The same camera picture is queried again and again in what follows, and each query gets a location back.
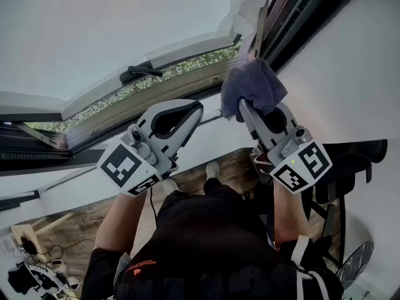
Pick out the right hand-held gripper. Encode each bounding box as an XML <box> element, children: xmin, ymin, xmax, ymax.
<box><xmin>239</xmin><ymin>97</ymin><xmax>333</xmax><ymax>195</ymax></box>

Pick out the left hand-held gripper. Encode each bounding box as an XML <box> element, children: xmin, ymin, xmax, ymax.
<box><xmin>96</xmin><ymin>99</ymin><xmax>205</xmax><ymax>198</ymax></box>

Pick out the blue-grey cleaning cloth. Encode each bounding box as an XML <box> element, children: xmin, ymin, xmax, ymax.
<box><xmin>221</xmin><ymin>57</ymin><xmax>289</xmax><ymax>123</ymax></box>

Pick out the person's left forearm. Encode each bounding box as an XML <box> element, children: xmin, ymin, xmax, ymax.
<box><xmin>93</xmin><ymin>184</ymin><xmax>148</xmax><ymax>253</ymax></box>

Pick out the person's right forearm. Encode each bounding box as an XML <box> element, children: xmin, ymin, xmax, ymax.
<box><xmin>273</xmin><ymin>179</ymin><xmax>310</xmax><ymax>249</ymax></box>

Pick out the grey open window sash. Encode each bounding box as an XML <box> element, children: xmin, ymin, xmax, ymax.
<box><xmin>0</xmin><ymin>0</ymin><xmax>273</xmax><ymax>123</ymax></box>

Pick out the person's right shoe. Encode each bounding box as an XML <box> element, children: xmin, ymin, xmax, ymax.
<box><xmin>205</xmin><ymin>160</ymin><xmax>221</xmax><ymax>181</ymax></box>

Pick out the black desk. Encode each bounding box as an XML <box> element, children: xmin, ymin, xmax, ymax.
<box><xmin>312</xmin><ymin>138</ymin><xmax>388</xmax><ymax>262</ymax></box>

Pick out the person's black clothing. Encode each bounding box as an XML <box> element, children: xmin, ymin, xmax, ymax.
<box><xmin>80</xmin><ymin>177</ymin><xmax>344</xmax><ymax>300</ymax></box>

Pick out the light wooden stool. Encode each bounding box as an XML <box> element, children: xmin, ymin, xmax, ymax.
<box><xmin>10</xmin><ymin>211</ymin><xmax>76</xmax><ymax>264</ymax></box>

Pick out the white and black equipment pile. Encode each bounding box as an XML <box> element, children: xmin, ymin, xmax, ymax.
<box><xmin>6</xmin><ymin>254</ymin><xmax>81</xmax><ymax>300</ymax></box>

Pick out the black window handle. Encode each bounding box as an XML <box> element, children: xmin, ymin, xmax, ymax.
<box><xmin>119</xmin><ymin>65</ymin><xmax>164</xmax><ymax>84</ymax></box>

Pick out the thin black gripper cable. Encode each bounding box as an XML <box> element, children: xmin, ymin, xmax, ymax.
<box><xmin>149</xmin><ymin>187</ymin><xmax>159</xmax><ymax>226</ymax></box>

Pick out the white harness strap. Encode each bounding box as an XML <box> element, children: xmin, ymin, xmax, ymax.
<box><xmin>290</xmin><ymin>235</ymin><xmax>331</xmax><ymax>300</ymax></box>

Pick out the black floor cable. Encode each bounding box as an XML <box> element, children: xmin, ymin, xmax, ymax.
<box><xmin>42</xmin><ymin>236</ymin><xmax>96</xmax><ymax>264</ymax></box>

